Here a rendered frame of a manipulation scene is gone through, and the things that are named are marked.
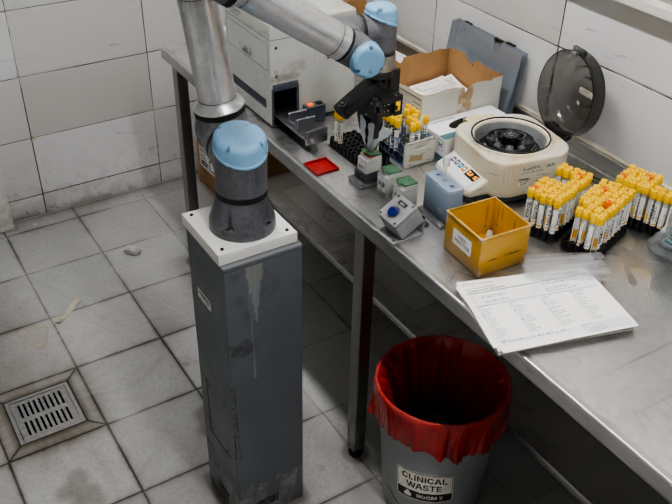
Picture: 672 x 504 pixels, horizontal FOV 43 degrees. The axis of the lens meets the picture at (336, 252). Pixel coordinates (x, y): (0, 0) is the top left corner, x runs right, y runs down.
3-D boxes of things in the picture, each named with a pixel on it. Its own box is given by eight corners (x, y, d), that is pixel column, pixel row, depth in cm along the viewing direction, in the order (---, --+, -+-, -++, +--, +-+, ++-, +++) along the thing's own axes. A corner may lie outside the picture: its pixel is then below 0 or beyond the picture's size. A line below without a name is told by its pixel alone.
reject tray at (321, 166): (303, 165, 222) (303, 162, 221) (325, 159, 225) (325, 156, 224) (316, 176, 217) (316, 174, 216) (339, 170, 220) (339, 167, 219)
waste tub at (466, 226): (441, 247, 192) (445, 209, 186) (489, 232, 197) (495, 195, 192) (476, 279, 182) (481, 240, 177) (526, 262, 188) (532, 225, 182)
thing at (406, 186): (391, 203, 207) (392, 179, 203) (407, 198, 209) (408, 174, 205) (400, 211, 204) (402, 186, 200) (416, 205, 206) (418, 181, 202)
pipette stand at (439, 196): (417, 209, 205) (420, 173, 199) (441, 203, 207) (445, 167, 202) (439, 230, 198) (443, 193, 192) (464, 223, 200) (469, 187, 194)
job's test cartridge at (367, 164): (356, 174, 215) (357, 152, 212) (372, 170, 217) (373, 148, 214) (365, 181, 213) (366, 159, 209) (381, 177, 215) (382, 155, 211)
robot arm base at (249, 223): (218, 247, 185) (216, 209, 180) (202, 212, 197) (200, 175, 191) (284, 236, 190) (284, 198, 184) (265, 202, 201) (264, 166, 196)
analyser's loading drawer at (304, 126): (269, 116, 240) (269, 99, 237) (290, 111, 243) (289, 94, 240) (306, 146, 226) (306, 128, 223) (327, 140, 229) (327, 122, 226)
